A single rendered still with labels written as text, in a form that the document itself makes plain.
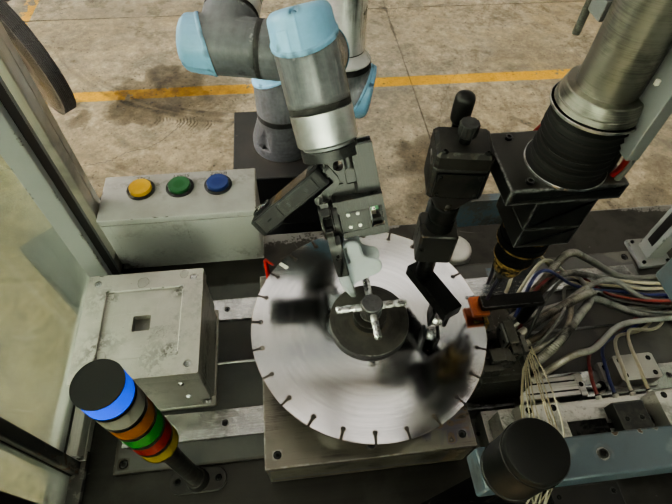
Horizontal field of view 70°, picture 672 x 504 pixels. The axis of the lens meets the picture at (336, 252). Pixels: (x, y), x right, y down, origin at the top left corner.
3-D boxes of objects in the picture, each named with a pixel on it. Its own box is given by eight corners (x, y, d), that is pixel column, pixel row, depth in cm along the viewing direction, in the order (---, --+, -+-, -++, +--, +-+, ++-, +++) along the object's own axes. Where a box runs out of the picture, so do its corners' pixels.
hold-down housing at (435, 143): (409, 266, 59) (442, 138, 42) (407, 236, 61) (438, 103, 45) (454, 269, 59) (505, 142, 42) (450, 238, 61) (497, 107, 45)
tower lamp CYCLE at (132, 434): (106, 443, 47) (94, 435, 44) (113, 398, 49) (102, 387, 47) (153, 438, 47) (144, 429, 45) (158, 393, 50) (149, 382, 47)
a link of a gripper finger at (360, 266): (389, 300, 64) (376, 238, 60) (345, 308, 64) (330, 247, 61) (386, 288, 67) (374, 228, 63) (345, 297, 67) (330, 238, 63)
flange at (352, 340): (424, 332, 67) (427, 324, 65) (358, 374, 63) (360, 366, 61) (377, 276, 72) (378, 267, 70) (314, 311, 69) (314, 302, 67)
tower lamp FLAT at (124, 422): (93, 434, 44) (79, 424, 42) (101, 386, 47) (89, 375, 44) (143, 429, 44) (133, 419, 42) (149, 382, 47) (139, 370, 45)
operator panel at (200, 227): (123, 269, 96) (95, 221, 84) (131, 226, 102) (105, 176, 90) (264, 258, 98) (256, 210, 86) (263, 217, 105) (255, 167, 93)
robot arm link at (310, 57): (335, -3, 55) (328, -5, 48) (355, 95, 60) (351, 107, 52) (271, 14, 57) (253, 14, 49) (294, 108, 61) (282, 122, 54)
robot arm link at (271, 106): (261, 90, 115) (254, 36, 104) (316, 95, 114) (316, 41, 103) (250, 122, 108) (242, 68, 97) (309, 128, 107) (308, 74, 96)
